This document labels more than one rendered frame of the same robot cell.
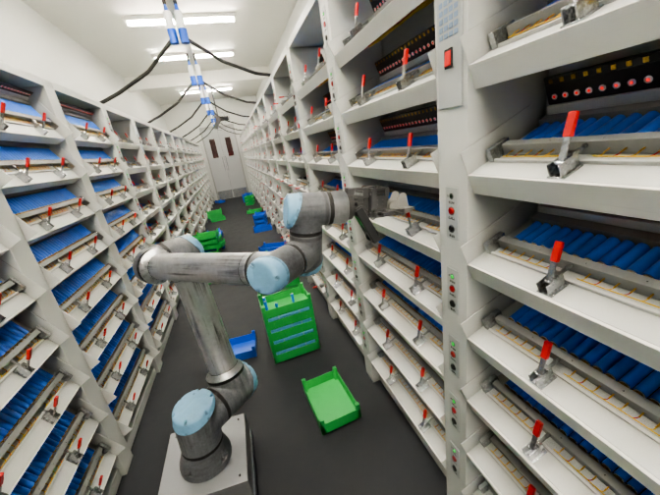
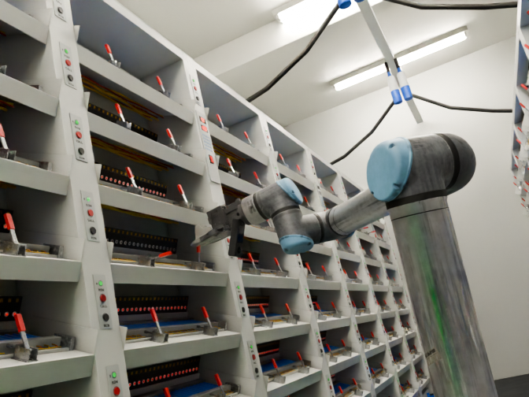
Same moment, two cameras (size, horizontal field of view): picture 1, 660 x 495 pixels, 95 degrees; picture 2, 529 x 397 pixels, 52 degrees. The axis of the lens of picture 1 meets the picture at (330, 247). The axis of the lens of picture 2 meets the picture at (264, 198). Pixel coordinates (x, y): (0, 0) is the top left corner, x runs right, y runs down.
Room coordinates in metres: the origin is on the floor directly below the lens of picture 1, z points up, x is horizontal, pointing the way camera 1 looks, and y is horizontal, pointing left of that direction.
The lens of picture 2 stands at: (2.09, 0.92, 0.66)
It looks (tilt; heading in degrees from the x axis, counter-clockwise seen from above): 16 degrees up; 216
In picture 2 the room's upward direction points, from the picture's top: 14 degrees counter-clockwise
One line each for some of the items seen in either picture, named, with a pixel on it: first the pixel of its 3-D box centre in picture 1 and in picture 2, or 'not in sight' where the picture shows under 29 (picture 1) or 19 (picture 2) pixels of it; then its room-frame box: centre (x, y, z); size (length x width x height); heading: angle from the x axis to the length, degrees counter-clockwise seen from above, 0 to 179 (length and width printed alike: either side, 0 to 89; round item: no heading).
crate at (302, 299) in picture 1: (284, 300); not in sight; (1.72, 0.33, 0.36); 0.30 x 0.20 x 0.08; 108
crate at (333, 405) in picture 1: (329, 397); not in sight; (1.21, 0.12, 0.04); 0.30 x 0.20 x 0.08; 19
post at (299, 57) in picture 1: (325, 196); not in sight; (2.05, -0.03, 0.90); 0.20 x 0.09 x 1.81; 105
